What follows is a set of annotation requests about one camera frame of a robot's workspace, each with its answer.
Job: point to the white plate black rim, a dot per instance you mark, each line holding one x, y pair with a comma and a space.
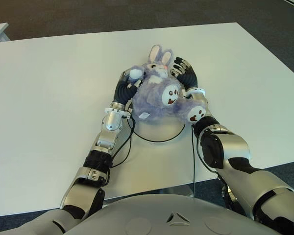
159, 131

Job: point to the purple plush bunny doll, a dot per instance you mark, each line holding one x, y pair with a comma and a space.
156, 98

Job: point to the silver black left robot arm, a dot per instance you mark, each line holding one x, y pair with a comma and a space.
98, 151

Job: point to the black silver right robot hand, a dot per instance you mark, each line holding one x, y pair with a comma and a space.
189, 78

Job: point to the grey robot torso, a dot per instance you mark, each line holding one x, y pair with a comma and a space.
142, 215

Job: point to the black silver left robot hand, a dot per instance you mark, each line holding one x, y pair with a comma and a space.
122, 91

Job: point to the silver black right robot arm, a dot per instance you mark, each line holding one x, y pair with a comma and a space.
235, 144

